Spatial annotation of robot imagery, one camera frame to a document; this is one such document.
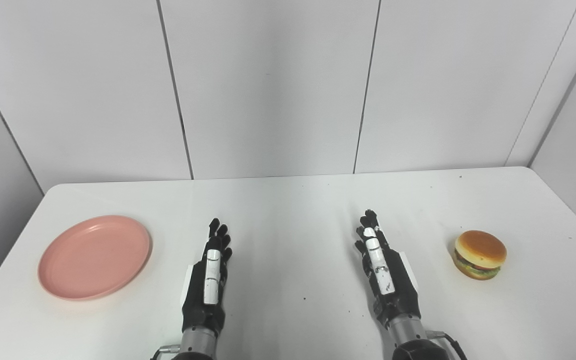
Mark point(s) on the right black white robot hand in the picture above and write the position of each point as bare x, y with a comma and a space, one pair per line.
393, 290

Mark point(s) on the pink round plate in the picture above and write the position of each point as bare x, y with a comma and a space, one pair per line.
94, 257

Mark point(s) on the toy hamburger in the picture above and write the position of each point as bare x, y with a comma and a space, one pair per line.
480, 254

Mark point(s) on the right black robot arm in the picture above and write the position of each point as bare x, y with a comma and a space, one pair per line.
413, 340

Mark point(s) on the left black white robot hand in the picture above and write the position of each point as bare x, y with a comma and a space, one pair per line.
207, 295

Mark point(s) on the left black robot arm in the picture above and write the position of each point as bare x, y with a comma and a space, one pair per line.
195, 345

